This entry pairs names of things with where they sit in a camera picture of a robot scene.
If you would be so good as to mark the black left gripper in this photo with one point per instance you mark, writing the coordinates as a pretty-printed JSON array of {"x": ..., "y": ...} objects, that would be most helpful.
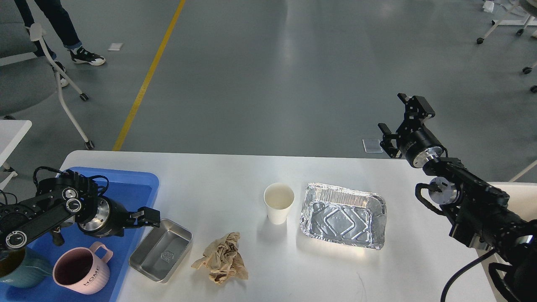
[{"x": 112, "y": 218}]

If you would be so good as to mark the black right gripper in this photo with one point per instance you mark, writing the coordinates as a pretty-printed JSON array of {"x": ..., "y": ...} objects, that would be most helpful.
[{"x": 412, "y": 140}]

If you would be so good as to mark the stainless steel rectangular tin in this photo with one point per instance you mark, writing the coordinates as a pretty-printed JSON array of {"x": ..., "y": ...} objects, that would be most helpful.
[{"x": 161, "y": 251}]

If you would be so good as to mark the pink ribbed mug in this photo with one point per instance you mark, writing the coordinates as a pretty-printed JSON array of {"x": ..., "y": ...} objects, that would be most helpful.
[{"x": 83, "y": 270}]

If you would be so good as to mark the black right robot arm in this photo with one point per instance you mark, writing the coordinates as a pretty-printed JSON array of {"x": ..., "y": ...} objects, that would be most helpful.
[{"x": 478, "y": 212}]

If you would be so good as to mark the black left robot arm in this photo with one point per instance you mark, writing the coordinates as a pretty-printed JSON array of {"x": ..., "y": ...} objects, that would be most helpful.
[{"x": 68, "y": 195}]

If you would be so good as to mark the blue plastic tray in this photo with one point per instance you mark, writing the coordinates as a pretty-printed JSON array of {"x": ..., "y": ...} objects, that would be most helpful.
[{"x": 131, "y": 189}]

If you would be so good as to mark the clear plastic piece on floor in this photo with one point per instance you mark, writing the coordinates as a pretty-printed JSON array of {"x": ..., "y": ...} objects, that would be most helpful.
[{"x": 372, "y": 146}]

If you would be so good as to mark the crumpled brown paper napkin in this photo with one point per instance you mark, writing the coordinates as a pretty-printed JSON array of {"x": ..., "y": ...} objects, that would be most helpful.
[{"x": 223, "y": 259}]

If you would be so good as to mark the aluminium foil tray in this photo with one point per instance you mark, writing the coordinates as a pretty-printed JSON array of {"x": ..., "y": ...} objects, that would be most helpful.
[{"x": 344, "y": 216}]

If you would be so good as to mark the white paper cup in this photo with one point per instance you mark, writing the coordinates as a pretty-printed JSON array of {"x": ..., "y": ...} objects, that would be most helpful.
[{"x": 278, "y": 198}]

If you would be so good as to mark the teal ceramic mug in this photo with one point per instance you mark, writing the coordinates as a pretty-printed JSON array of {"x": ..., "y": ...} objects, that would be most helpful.
[{"x": 24, "y": 268}]

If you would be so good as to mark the white bin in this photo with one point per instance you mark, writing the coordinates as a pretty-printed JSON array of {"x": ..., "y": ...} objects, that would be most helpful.
[{"x": 523, "y": 198}]

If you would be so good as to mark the white side table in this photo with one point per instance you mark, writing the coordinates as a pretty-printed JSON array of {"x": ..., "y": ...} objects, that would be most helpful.
[{"x": 11, "y": 133}]

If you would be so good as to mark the white chair base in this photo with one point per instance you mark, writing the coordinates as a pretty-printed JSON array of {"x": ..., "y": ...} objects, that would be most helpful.
[{"x": 530, "y": 8}]

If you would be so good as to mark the grey office chair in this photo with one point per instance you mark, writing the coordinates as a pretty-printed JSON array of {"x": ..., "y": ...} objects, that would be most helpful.
[{"x": 26, "y": 83}]

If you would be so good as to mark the person in jeans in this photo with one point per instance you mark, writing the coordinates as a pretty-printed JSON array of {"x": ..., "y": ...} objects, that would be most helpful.
[{"x": 63, "y": 26}]

